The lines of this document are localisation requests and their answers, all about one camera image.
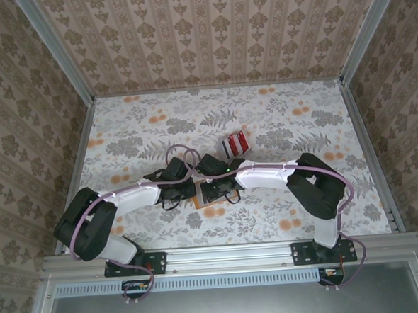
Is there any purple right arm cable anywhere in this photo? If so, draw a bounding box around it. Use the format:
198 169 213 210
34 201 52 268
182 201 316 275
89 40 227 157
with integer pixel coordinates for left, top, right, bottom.
182 138 370 301

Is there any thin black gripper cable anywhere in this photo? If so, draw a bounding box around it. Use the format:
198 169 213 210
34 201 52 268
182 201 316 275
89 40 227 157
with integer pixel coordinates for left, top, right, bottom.
224 188 242 205
160 195 185 212

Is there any thin black right gripper cable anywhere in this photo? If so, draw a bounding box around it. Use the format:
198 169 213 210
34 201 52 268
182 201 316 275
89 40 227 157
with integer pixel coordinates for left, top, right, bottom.
224 188 242 205

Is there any white slotted cable duct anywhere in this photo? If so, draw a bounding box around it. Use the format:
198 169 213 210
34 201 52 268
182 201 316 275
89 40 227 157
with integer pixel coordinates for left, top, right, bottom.
55 266 345 299

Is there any thin black left gripper cable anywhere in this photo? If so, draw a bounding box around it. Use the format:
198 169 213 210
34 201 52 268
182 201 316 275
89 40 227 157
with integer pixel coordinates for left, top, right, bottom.
160 195 185 212

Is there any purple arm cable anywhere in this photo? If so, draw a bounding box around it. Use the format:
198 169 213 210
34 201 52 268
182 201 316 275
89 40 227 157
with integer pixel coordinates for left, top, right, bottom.
182 138 370 301
62 143 201 309

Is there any long aluminium frame rail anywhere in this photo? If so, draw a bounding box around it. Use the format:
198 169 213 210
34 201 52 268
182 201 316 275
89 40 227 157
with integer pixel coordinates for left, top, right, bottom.
40 231 418 283

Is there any aluminium frame post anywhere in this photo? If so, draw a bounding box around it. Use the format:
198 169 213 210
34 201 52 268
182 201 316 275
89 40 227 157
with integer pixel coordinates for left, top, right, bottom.
336 0 409 85
13 0 96 107

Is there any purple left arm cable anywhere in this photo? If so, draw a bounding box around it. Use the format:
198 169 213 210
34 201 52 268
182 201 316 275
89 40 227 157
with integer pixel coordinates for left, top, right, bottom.
62 143 201 309

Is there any grey sheet metal panel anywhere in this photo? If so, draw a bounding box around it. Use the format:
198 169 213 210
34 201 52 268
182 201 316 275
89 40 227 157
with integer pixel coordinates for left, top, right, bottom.
42 259 418 313

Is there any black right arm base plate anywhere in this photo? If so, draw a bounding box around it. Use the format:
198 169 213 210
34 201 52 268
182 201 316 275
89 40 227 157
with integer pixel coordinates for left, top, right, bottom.
291 239 358 267

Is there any white card black magnetic stripe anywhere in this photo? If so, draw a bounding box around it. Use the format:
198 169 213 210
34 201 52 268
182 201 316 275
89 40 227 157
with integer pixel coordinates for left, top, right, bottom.
218 137 233 159

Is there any orange leather card holder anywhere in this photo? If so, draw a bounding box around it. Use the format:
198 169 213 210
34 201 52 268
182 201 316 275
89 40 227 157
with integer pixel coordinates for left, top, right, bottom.
191 178 242 210

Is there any thin aluminium table edge rail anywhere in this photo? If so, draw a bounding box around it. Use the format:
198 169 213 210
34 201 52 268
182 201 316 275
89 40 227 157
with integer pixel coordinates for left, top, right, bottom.
93 76 344 100

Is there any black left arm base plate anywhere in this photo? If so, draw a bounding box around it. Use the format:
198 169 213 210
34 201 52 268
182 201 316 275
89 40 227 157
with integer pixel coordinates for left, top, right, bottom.
103 251 168 278

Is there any clear acrylic card stand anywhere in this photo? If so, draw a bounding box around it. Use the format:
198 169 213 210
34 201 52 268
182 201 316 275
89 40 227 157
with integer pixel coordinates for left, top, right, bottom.
215 128 252 161

